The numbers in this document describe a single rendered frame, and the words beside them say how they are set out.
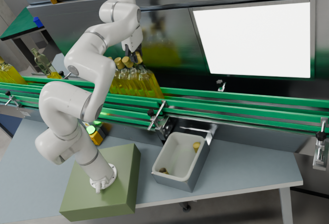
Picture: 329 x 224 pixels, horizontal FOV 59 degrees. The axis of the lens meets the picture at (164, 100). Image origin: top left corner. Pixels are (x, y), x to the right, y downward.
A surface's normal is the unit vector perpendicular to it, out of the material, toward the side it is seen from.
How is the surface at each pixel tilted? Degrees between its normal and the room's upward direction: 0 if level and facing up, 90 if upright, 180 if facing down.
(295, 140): 90
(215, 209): 0
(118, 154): 2
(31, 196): 0
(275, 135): 90
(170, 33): 90
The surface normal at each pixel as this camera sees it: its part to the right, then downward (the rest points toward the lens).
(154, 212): -0.32, -0.70
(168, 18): -0.42, 0.71
